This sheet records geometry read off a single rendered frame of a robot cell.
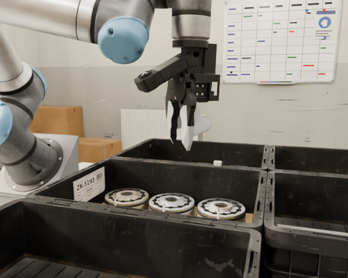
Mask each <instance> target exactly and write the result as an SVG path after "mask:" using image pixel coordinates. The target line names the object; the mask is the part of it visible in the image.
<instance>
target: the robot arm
mask: <svg viewBox="0 0 348 278"><path fill-rule="evenodd" d="M169 8H172V33H171V37H172V38H173V39H174V40H173V41H172V47H173V48H179V49H181V53H179V54H177V55H176V56H174V57H172V58H170V59H168V60H167V61H165V62H163V63H161V64H160V65H158V66H156V67H154V68H153V69H151V70H149V71H145V72H143V73H142V74H140V75H138V77H137V78H135V79H134V82H135V84H136V86H137V88H138V90H140V91H142V92H145V93H148V92H151V91H153V90H155V89H156V88H158V86H160V85H162V84H163V83H165V82H167V81H168V85H167V92H166V100H165V106H166V118H167V127H168V133H169V137H170V139H171V141H172V143H173V144H174V145H175V144H176V139H177V129H180V128H182V129H181V131H182V144H183V145H184V147H185V149H186V150H187V151H190V149H191V146H192V142H193V137H194V136H196V135H199V134H200V133H203V132H206V131H208V130H209V128H210V122H209V120H207V119H205V118H203V117H201V112H200V107H199V106H198V105H197V102H199V103H206V102H209V101H219V88H220V74H215V69H216V58H217V44H209V41H207V40H209V39H210V29H211V10H212V0H0V162H1V163H2V164H3V166H4V167H5V169H6V171H7V174H8V176H9V177H10V179H11V180H13V181H14V182H15V183H16V184H19V185H31V184H34V183H37V182H39V181H40V180H42V179H43V178H45V177H46V176H47V175H48V174H49V173H50V172H51V170H52V169H53V167H54V165H55V163H56V160H57V153H56V149H55V148H54V147H53V146H52V145H51V144H50V143H49V142H47V141H45V140H43V139H40V138H38V137H36V136H35V135H34V134H33V133H32V132H31V131H30V130H29V128H30V125H31V123H32V121H33V119H34V116H35V114H36V112H37V110H38V108H39V106H40V104H41V102H42V101H43V99H44V97H45V93H46V89H47V84H46V80H45V78H44V76H43V75H42V74H41V73H40V72H39V71H36V68H34V67H33V66H31V65H28V64H26V63H24V62H21V61H20V59H19V57H18V55H17V53H16V51H15V49H14V47H13V45H12V43H11V41H10V39H9V37H8V35H7V33H6V31H5V29H4V28H3V26H2V24H7V25H12V26H17V27H20V28H24V29H29V30H34V31H39V32H42V33H47V34H51V35H56V36H61V37H65V38H69V39H74V40H79V41H84V42H88V43H92V44H96V45H98V47H99V49H100V51H101V53H102V54H103V55H104V56H105V57H106V58H109V59H110V60H112V61H113V62H114V63H118V64H123V65H127V64H130V63H133V62H135V61H137V60H138V59H139V58H140V57H141V56H142V54H143V52H144V49H145V46H146V44H147V42H148V40H149V35H150V33H149V31H150V27H151V23H152V19H153V17H154V12H155V9H169ZM1 23H2V24H1ZM212 82H218V85H217V95H214V91H211V90H212Z"/></svg>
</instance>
